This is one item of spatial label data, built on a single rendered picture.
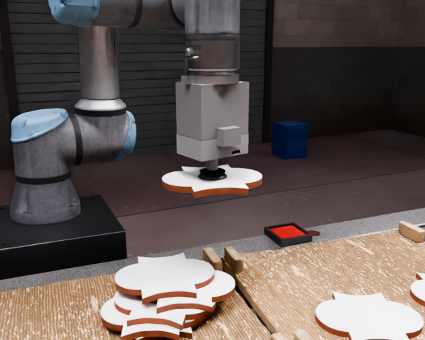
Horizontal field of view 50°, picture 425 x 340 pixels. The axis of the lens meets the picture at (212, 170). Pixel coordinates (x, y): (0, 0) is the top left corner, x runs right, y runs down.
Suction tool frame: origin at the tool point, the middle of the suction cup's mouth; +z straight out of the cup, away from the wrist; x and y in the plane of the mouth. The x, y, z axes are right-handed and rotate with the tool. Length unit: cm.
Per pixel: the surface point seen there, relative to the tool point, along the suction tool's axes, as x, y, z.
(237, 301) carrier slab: -4.1, 1.7, 18.4
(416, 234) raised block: -9.1, 44.1, 16.5
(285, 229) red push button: 12.5, 29.1, 19.1
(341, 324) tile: -18.7, 8.3, 17.3
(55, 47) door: 446, 127, -14
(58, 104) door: 447, 125, 45
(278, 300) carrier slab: -7.8, 7.0, 18.4
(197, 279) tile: -2.6, -4.7, 13.2
